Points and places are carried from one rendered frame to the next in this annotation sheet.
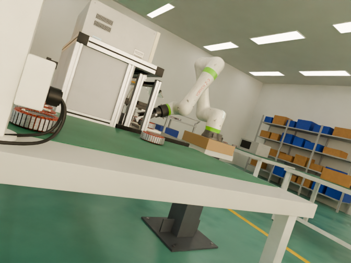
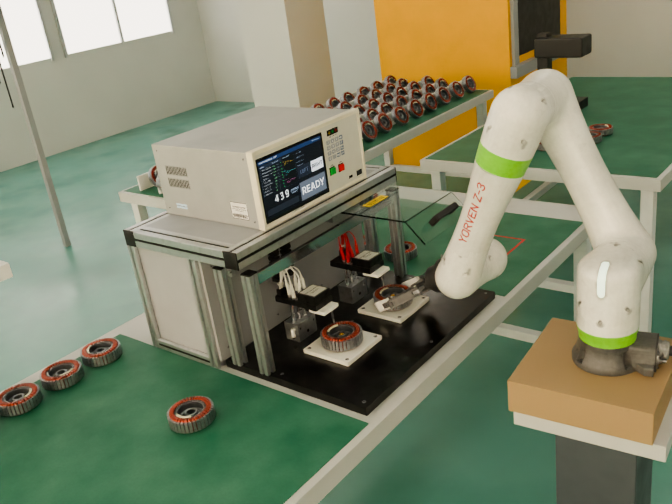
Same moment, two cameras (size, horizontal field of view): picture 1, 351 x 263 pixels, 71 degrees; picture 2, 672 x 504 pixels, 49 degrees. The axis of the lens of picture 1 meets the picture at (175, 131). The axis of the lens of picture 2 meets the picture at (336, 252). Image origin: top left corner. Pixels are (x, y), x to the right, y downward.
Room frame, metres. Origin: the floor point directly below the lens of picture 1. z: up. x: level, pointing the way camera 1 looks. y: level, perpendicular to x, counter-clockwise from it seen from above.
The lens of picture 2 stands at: (1.08, -1.44, 1.76)
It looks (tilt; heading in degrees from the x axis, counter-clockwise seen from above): 23 degrees down; 73
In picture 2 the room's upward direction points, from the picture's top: 8 degrees counter-clockwise
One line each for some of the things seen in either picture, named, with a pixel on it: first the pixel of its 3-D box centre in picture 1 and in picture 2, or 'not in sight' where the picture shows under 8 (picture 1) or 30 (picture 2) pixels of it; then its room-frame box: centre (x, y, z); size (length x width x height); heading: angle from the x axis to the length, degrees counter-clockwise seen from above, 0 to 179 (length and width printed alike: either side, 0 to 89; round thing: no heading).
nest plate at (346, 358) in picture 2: (145, 127); (342, 344); (1.55, 0.19, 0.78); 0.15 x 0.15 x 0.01; 32
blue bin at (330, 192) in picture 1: (338, 194); not in sight; (6.13, -4.34, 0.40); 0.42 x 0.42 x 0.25; 31
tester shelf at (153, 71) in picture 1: (106, 60); (267, 204); (1.49, 0.52, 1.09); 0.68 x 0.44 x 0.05; 32
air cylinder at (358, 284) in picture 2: not in sight; (353, 289); (1.68, 0.44, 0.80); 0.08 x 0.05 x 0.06; 32
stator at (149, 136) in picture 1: (152, 138); (191, 414); (1.12, 0.09, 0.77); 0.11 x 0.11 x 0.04
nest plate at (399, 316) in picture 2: not in sight; (393, 304); (1.76, 0.31, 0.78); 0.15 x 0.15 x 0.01; 32
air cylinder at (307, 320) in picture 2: (125, 118); (300, 325); (1.48, 0.31, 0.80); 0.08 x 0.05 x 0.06; 32
